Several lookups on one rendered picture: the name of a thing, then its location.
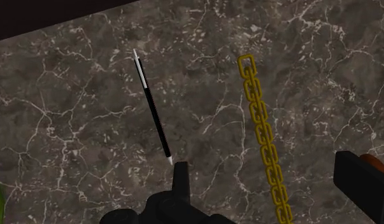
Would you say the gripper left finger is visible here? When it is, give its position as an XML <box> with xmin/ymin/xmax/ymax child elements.
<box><xmin>99</xmin><ymin>161</ymin><xmax>192</xmax><ymax>224</ymax></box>

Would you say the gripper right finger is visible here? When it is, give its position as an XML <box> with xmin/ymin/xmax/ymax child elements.
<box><xmin>333</xmin><ymin>150</ymin><xmax>384</xmax><ymax>224</ymax></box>

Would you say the orange round object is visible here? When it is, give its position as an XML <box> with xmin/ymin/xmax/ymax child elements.
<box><xmin>359</xmin><ymin>153</ymin><xmax>384</xmax><ymax>178</ymax></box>

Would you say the black and white pen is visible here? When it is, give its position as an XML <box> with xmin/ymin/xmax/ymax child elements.
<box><xmin>132</xmin><ymin>48</ymin><xmax>174</xmax><ymax>167</ymax></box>

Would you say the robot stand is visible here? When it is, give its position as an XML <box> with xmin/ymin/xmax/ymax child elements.
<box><xmin>0</xmin><ymin>0</ymin><xmax>139</xmax><ymax>43</ymax></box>

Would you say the yellow chain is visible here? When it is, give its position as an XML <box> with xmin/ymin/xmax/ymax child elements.
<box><xmin>236</xmin><ymin>53</ymin><xmax>295</xmax><ymax>224</ymax></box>

